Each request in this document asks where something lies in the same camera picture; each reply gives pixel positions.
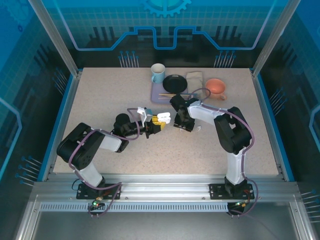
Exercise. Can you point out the white earbud charging case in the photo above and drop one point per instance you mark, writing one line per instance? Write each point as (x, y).
(163, 117)

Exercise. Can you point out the small white scrap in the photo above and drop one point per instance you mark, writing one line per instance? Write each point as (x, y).
(199, 128)

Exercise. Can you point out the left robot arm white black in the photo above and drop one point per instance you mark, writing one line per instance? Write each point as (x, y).
(82, 145)

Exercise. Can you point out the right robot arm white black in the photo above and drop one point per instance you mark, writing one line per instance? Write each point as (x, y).
(232, 130)

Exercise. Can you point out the lavender plastic tray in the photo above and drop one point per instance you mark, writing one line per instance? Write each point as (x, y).
(155, 92)

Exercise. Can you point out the black round plate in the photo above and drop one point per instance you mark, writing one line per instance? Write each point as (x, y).
(173, 83)

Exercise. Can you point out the beige folded cloth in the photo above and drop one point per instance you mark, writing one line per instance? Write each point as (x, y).
(194, 78)

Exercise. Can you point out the light blue mug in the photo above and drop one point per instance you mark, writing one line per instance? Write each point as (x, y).
(160, 76)

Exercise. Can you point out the orange ceramic cup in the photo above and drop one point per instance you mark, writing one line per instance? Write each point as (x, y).
(215, 86)

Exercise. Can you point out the left connector with green light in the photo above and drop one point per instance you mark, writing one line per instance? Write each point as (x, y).
(96, 203)

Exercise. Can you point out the connector with green light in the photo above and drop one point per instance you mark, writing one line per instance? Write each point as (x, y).
(96, 203)
(241, 204)

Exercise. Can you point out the right connector with green light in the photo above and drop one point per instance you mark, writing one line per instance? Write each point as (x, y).
(241, 204)

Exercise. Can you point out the grey metal shelf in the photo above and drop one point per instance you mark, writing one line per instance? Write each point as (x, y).
(160, 227)

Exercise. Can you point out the aluminium table side rail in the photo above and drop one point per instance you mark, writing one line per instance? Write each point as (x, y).
(62, 125)
(261, 100)

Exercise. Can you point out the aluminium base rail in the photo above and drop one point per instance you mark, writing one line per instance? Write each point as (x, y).
(162, 187)

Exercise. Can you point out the aluminium frame post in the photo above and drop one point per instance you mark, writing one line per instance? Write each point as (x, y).
(271, 37)
(56, 37)

